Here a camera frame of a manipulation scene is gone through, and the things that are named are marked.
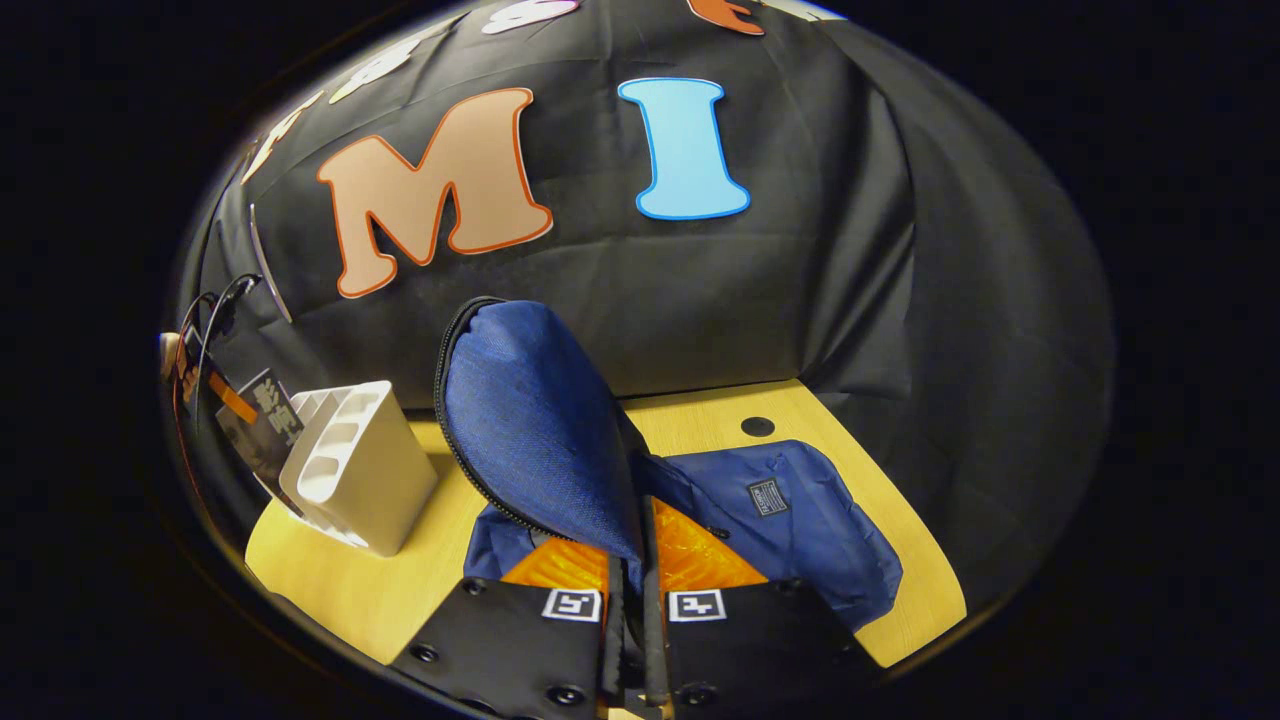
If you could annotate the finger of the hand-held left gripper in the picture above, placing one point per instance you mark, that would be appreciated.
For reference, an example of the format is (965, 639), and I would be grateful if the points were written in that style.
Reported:
(235, 400)

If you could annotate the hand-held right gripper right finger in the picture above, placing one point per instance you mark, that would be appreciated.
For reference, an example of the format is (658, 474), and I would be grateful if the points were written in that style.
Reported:
(652, 640)

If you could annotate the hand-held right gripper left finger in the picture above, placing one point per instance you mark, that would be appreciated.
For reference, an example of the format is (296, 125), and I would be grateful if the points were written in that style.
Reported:
(612, 640)

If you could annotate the dark book with white print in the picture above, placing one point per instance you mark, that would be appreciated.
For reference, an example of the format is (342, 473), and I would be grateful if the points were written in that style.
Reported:
(265, 430)

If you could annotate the white bookshelf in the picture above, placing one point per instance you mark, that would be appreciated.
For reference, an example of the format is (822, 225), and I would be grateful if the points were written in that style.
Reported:
(370, 480)

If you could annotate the blue schoolbag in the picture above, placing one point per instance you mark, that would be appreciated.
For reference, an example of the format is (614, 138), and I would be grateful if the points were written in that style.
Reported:
(540, 420)

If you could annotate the black table grommet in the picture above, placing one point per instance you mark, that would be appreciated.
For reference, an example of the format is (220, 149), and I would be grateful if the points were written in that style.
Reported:
(757, 426)

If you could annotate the black backdrop cloth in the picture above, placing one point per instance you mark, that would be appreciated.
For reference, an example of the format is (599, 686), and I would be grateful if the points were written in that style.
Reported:
(820, 250)

